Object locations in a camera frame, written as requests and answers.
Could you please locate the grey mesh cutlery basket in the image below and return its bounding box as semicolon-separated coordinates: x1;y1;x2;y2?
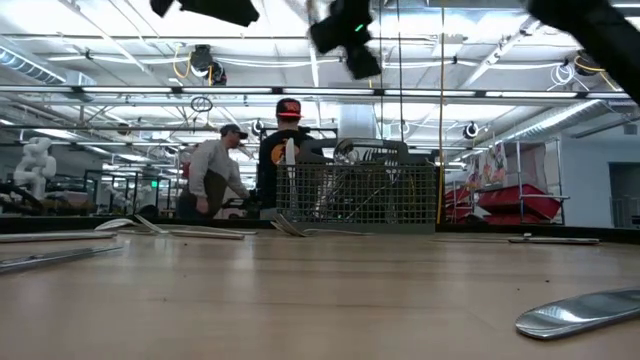
274;138;440;235

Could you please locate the person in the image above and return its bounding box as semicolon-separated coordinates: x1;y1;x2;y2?
256;97;326;211
177;123;251;221

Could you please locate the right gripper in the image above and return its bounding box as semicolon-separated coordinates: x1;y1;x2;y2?
307;0;384;81

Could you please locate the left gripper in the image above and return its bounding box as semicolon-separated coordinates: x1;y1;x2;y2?
177;0;261;29

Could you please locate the black hanging cable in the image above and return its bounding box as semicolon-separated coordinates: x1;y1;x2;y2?
397;0;404;144
377;0;385;141

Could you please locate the red plastic bin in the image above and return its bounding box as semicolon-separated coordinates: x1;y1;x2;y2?
477;183;562;221

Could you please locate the metal shelf rack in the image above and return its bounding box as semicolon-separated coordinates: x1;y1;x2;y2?
514;137;571;226

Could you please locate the colourful poster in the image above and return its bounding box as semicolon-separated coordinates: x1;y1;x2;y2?
467;142;506;189

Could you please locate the black frame workcell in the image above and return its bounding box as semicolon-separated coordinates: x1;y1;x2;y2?
83;168;174;217

